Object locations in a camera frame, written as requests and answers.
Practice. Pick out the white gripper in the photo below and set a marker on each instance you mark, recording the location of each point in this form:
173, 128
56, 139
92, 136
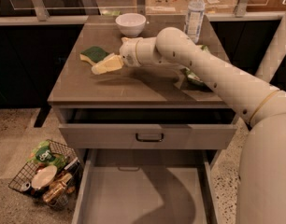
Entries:
128, 52

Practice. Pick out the green and yellow sponge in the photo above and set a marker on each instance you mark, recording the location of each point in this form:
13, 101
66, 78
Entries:
93, 55

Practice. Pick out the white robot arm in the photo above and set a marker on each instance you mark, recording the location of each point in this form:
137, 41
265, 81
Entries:
261, 194

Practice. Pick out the grey drawer cabinet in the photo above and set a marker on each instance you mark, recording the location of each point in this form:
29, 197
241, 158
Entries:
131, 95

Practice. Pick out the grey top drawer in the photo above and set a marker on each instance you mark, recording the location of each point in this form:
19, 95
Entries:
148, 136

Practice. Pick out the grey drawer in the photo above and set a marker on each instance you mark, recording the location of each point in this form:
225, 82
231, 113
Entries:
146, 186
148, 136

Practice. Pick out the grey middle drawer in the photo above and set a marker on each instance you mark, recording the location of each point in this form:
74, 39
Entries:
146, 186

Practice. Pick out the white ceramic bowl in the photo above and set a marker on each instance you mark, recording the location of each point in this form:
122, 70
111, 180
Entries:
131, 24

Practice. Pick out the green chip bag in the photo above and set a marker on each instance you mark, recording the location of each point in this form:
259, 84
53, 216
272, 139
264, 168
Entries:
190, 75

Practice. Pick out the clear plastic water bottle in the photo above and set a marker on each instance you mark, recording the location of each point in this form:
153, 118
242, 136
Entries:
194, 19

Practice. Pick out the green snack bag in basket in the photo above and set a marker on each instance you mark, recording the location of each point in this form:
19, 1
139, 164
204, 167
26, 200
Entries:
43, 154

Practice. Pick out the white bowl in basket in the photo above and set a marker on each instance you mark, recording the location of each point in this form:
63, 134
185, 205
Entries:
44, 177

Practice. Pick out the brown bottle in basket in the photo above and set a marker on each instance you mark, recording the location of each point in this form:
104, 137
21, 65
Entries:
56, 191

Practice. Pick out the soda can in basket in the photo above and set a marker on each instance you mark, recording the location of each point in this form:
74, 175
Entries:
26, 187

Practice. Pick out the black wire basket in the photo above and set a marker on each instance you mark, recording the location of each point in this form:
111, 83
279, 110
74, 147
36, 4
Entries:
70, 174

